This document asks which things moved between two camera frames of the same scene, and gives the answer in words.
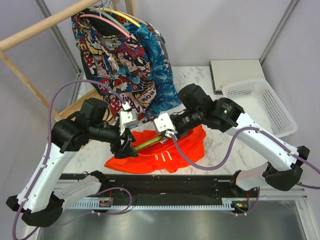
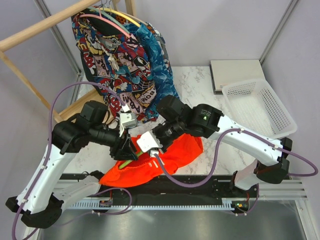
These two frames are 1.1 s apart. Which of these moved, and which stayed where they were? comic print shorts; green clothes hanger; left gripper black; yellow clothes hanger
Moved: green clothes hanger
Stayed: left gripper black; comic print shorts; yellow clothes hanger
